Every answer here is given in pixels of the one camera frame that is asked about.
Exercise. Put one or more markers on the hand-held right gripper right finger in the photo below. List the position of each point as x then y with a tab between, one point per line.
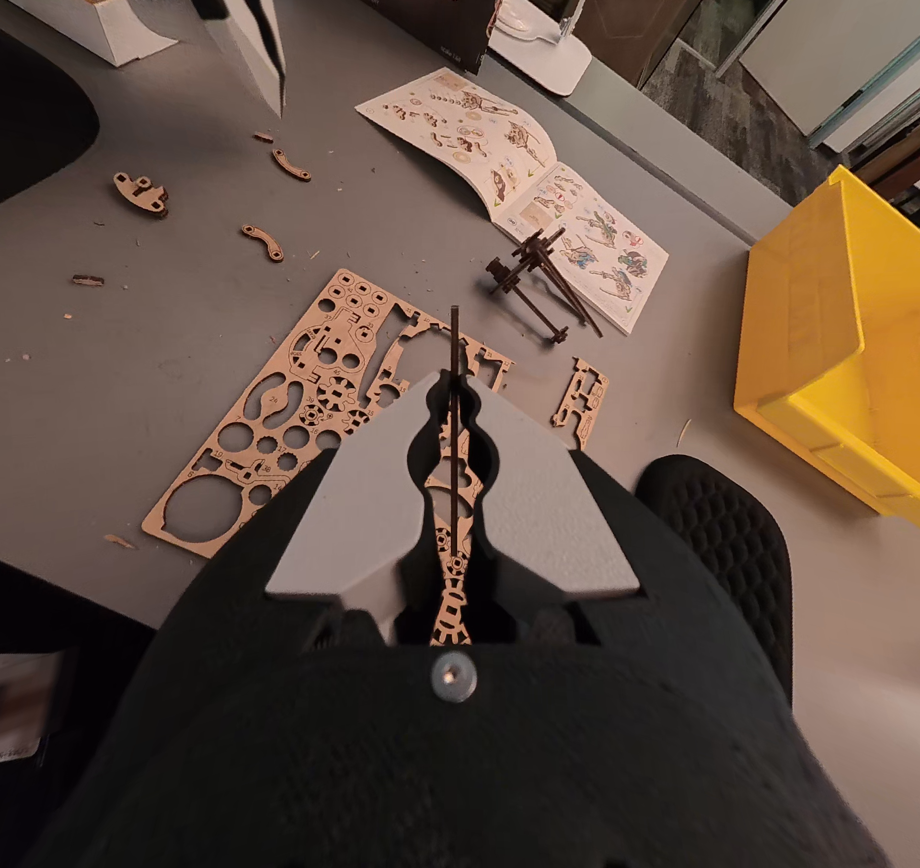
560	523

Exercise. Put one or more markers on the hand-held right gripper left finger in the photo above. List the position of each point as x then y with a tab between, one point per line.
345	523

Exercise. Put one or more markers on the thin dark wooden rod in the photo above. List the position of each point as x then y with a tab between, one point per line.
456	350

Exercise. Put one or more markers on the curved wooden link piece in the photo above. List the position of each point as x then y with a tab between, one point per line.
263	242
291	165

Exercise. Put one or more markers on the wooden parts sheet with cutouts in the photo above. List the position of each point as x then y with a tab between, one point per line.
287	408

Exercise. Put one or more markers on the dark wooden model assembly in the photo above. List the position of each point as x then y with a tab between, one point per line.
535	278

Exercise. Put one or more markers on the small wooden sheet fragment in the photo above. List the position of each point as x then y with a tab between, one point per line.
582	397

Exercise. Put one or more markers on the wooden splinter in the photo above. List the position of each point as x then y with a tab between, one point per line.
683	431

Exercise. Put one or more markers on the oval notched wooden piece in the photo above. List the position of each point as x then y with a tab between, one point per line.
140	194

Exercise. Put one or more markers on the pale wooden chip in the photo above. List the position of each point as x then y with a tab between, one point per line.
120	541

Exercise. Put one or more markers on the small dark wooden offcut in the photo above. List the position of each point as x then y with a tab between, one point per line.
88	280

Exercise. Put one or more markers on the illustrated instruction booklet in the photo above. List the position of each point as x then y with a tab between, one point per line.
503	163

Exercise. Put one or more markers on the white lamp base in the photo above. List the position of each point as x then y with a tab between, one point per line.
546	48

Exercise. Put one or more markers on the yellow plastic bin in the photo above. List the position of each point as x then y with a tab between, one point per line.
826	350

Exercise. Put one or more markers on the brown wooden cabinet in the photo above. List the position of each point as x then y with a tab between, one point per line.
647	5

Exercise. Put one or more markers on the white cabinet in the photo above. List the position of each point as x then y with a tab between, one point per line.
834	27

